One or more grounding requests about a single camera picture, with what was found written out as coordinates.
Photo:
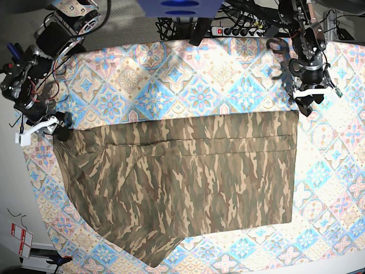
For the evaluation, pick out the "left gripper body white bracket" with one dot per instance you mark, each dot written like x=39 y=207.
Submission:
x=312 y=82

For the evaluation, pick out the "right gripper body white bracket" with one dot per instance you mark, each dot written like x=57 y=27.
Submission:
x=36 y=118

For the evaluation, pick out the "camouflage T-shirt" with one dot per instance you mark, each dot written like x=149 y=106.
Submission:
x=146 y=186

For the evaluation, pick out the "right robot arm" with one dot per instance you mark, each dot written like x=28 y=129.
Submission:
x=68 y=23

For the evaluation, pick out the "red black clamp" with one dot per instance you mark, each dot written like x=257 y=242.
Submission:
x=9 y=69

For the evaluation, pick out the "blue clamp upper left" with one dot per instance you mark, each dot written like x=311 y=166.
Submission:
x=16 y=50

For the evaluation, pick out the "blue clamp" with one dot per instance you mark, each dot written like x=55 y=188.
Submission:
x=58 y=260
x=16 y=50

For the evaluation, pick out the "white power strip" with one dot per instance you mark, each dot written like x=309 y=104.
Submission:
x=219 y=31

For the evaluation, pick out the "red white label tag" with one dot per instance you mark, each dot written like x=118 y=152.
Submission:
x=23 y=240

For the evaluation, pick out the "blue clamp lower left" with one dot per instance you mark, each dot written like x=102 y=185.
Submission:
x=58 y=260

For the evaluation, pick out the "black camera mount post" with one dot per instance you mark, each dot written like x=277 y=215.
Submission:
x=200 y=30

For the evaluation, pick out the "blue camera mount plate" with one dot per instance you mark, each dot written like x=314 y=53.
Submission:
x=180 y=8

